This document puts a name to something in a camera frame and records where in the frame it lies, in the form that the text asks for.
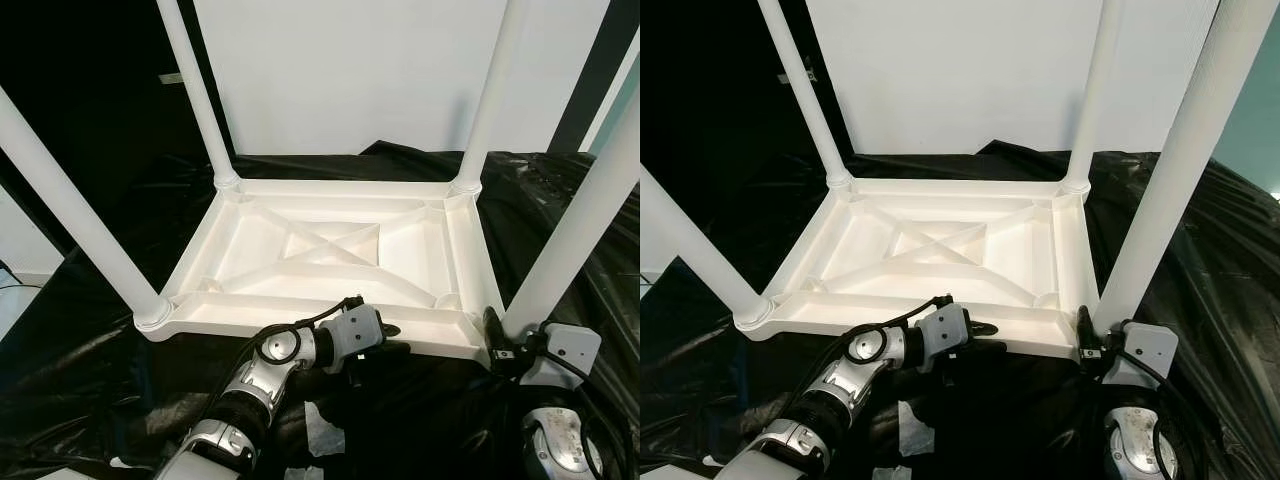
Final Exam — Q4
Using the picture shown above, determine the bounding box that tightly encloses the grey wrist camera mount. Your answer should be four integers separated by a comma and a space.
330, 305, 386, 356
518, 322, 603, 389
920, 303, 971, 353
1100, 320, 1181, 389

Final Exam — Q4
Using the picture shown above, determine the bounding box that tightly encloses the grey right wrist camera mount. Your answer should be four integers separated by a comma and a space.
1100, 320, 1181, 389
518, 322, 603, 389

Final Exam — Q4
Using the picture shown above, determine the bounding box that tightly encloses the black wall strip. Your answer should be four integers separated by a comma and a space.
548, 0, 641, 156

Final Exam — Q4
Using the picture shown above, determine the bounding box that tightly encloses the black door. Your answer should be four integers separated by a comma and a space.
640, 0, 851, 251
0, 0, 236, 261

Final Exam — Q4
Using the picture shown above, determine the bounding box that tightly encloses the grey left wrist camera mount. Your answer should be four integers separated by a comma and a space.
330, 305, 386, 356
920, 303, 971, 353

